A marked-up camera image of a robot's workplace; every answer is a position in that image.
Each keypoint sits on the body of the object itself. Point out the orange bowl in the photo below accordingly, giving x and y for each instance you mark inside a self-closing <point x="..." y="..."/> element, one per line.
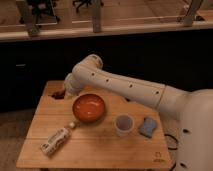
<point x="89" y="108"/>

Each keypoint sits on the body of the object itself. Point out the black office chair base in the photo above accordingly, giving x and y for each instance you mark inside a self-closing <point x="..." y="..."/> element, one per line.
<point x="78" y="3"/>

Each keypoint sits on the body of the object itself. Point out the white plastic bottle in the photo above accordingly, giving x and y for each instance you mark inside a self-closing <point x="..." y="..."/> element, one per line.
<point x="55" y="140"/>

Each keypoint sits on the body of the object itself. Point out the wooden table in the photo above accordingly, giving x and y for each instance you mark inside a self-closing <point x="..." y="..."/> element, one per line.
<point x="94" y="146"/>

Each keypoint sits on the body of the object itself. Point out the dark red pepper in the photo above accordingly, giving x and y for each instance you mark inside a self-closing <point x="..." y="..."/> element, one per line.
<point x="58" y="94"/>

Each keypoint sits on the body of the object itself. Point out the white ceramic cup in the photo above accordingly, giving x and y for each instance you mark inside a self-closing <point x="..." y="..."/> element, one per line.
<point x="123" y="124"/>

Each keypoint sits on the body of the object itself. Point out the blue sponge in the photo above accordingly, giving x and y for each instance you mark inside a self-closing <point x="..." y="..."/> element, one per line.
<point x="147" y="127"/>

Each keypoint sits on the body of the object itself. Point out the black office chair left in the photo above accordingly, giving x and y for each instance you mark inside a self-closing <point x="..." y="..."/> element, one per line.
<point x="38" y="12"/>

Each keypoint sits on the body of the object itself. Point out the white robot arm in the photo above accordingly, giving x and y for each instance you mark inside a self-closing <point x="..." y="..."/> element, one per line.
<point x="193" y="110"/>

